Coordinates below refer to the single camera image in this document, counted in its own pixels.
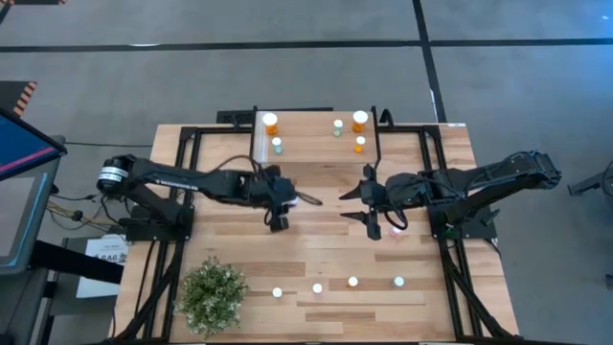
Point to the white paper sheet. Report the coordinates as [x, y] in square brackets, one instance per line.
[107, 249]

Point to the monitor with blue screen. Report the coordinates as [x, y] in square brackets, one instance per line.
[24, 144]

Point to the green potted plant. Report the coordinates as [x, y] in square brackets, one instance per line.
[211, 297]

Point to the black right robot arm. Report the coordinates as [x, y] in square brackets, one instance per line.
[503, 179]

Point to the black aluminium table frame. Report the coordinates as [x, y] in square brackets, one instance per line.
[188, 132]

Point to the large orange pill bottle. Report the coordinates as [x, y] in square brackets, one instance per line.
[359, 117]
[270, 120]

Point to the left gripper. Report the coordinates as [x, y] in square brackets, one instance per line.
[275, 189]

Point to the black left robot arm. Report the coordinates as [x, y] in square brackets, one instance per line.
[167, 179]

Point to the black stand base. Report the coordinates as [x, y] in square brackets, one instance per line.
[589, 184]

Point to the black power strip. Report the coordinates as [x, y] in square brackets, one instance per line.
[234, 117]

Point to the black mat, orange stripes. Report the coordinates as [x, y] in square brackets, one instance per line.
[19, 98]

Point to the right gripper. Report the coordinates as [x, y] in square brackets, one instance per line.
[383, 194]

